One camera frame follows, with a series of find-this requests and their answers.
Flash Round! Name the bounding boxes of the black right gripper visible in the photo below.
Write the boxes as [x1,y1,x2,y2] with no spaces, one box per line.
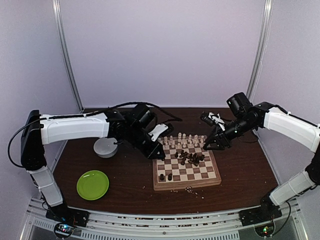
[203,115,256,150]

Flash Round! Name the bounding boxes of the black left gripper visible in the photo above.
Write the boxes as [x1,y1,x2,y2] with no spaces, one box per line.
[126,125,166,160]

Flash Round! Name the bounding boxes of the dark rook chess piece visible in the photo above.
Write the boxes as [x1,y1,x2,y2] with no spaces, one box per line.
[159,174,166,182]

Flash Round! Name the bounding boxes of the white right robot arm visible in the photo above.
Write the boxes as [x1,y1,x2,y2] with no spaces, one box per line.
[200,95,320,221]

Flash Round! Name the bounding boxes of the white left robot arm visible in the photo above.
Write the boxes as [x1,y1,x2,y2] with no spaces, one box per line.
[17,103,170,222]

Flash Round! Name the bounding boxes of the wooden chess board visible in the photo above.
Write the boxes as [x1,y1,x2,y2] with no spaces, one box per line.
[153,133,222,191]

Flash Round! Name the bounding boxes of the dark knight chess piece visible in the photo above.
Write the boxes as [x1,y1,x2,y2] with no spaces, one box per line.
[168,173,173,181]

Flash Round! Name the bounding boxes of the white ceramic bowl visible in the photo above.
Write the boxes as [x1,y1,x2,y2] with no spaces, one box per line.
[93,137,118,159]

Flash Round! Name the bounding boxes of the green plate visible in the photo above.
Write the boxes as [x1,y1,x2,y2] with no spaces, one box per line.
[76,170,110,201]

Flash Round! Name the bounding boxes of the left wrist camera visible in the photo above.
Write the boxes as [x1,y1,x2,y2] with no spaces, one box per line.
[148,123,174,142]

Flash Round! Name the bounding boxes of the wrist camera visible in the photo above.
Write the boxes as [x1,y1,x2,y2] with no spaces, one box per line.
[200,111,225,127]
[148,123,174,142]

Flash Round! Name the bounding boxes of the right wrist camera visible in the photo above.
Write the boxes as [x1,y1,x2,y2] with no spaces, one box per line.
[200,111,225,127]

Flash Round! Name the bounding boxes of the right aluminium corner post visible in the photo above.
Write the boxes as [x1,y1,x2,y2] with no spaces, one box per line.
[246,0,273,101]

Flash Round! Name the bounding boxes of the aluminium front frame rail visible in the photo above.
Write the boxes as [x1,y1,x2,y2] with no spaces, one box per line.
[18,198,309,240]

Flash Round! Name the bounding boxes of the aluminium corner frame post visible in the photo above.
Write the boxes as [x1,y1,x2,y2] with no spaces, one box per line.
[52,0,84,112]

